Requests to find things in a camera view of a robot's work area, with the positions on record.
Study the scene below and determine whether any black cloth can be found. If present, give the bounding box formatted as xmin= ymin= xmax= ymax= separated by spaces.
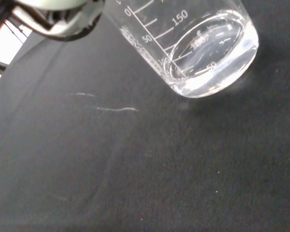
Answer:
xmin=0 ymin=0 xmax=290 ymax=232

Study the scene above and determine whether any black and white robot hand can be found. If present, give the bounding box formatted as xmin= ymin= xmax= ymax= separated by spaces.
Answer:
xmin=0 ymin=0 xmax=105 ymax=42

